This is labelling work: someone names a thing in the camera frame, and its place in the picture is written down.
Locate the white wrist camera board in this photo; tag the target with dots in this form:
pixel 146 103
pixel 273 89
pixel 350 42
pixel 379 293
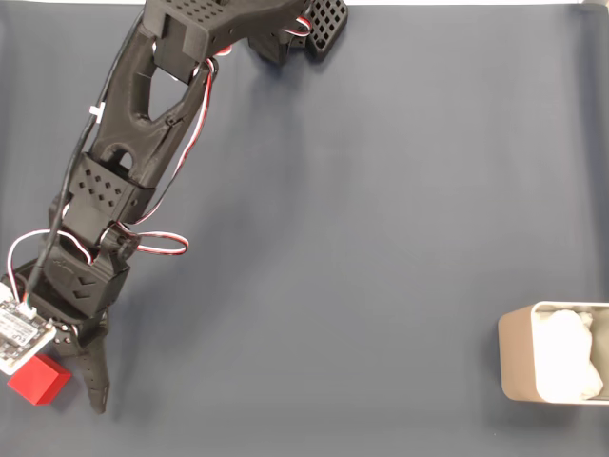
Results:
pixel 19 333

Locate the dark blue mat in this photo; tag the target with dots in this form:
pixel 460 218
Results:
pixel 333 285

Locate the red cube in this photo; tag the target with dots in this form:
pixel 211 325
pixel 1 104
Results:
pixel 40 381

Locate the beige metal box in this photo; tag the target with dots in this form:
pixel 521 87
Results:
pixel 516 357

